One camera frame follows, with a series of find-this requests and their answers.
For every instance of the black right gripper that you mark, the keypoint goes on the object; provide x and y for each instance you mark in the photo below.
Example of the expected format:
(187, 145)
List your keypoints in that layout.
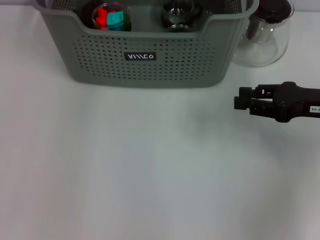
(295, 101)

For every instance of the glass teacup black sleeve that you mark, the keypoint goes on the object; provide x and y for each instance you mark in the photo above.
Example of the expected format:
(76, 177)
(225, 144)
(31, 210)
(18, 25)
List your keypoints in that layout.
(95, 12)
(178, 12)
(179, 28)

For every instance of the teal building brick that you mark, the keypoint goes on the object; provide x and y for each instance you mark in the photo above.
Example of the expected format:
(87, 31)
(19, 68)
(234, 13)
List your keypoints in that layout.
(115, 18)

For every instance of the dark red building brick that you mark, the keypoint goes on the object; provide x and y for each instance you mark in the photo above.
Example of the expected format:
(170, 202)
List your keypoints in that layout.
(101, 16)

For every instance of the grey-green perforated storage bin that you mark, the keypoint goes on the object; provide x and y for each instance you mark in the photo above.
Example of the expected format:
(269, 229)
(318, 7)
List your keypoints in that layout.
(105, 62)

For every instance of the glass carafe black lid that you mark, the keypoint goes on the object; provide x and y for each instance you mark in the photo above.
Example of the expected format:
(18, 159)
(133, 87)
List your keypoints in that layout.
(262, 50)

